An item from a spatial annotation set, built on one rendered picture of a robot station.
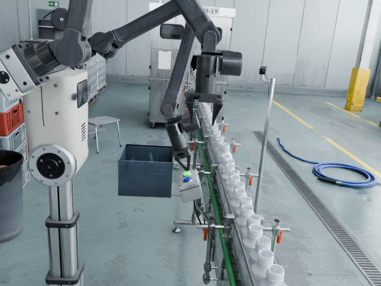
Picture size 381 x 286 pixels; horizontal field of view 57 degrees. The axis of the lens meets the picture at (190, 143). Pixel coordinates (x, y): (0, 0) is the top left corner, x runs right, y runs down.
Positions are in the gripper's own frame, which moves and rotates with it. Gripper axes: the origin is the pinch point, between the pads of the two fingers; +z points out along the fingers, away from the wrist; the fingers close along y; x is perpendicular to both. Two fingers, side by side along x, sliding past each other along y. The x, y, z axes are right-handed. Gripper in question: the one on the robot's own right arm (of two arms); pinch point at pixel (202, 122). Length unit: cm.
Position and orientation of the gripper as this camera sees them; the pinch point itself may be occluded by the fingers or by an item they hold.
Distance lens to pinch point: 106.3
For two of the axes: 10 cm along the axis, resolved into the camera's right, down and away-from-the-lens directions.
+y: 10.0, 0.5, 0.6
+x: -0.4, -2.9, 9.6
